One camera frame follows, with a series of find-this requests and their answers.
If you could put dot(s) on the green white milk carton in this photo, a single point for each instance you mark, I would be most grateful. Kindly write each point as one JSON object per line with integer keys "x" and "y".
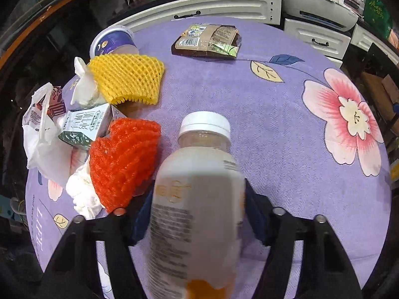
{"x": 84, "y": 124}

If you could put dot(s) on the brown snack packet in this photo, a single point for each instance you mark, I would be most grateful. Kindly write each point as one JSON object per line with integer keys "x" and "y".
{"x": 202, "y": 42}

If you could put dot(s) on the long white drawer front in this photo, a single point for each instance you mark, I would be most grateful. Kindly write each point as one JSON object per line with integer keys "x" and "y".
{"x": 218, "y": 4}

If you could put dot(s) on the yellow foam fruit net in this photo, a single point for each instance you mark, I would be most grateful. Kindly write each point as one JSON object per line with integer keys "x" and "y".
{"x": 127, "y": 74}

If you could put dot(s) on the white plastic bag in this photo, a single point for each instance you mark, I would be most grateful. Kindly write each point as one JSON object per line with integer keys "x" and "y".
{"x": 40, "y": 149}

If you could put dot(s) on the green gift bag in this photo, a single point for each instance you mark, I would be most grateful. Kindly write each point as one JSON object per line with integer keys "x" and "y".
{"x": 377, "y": 12}

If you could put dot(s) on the white blue yogurt cup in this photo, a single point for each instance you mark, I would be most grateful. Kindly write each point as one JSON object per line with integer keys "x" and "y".
{"x": 115, "y": 39}

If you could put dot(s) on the white printer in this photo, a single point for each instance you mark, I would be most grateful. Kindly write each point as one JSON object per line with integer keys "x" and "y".
{"x": 318, "y": 9}

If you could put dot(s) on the white tissue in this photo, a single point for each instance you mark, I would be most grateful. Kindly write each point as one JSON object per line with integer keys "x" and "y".
{"x": 81, "y": 193}
{"x": 85, "y": 90}

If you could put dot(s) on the striped red white packet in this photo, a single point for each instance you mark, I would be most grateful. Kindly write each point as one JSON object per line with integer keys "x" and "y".
{"x": 57, "y": 106}

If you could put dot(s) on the wood-trimmed glass display counter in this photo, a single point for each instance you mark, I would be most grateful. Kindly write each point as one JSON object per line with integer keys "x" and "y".
{"x": 31, "y": 21}

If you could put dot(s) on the small white drawer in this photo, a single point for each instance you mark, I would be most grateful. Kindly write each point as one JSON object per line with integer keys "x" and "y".
{"x": 311, "y": 34}

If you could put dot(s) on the orange foam fruit net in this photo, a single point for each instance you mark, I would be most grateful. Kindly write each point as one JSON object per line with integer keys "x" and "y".
{"x": 121, "y": 162}

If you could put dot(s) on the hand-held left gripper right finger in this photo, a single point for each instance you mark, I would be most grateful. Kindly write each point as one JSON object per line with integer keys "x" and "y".
{"x": 255, "y": 211}

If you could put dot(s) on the plastic bottle white cap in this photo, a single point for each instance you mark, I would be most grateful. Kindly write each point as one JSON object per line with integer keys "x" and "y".
{"x": 196, "y": 193}

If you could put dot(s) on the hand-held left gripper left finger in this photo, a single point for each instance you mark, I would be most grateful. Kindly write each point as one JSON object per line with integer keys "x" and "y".
{"x": 140, "y": 221}

